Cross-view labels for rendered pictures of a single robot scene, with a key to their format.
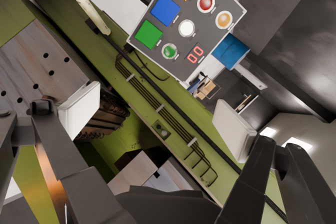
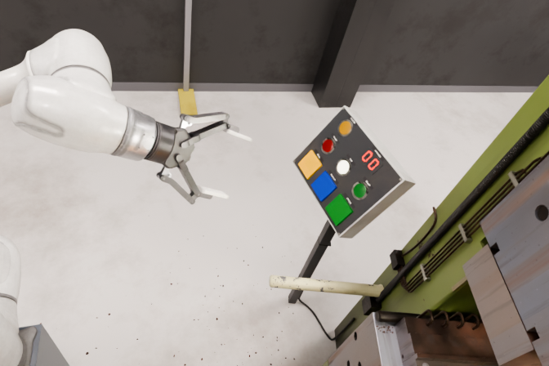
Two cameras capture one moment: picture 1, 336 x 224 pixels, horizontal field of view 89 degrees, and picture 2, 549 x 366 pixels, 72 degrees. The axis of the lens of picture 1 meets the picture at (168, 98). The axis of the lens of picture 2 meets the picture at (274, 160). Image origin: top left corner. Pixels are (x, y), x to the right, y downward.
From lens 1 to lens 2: 0.82 m
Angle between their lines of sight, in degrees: 69
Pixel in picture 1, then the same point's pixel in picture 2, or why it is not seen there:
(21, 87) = not seen: outside the picture
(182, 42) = (354, 174)
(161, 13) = (323, 190)
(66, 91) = (374, 353)
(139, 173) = (489, 282)
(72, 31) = not seen: hidden behind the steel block
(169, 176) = (499, 223)
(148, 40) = (342, 211)
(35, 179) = not seen: outside the picture
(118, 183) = (497, 333)
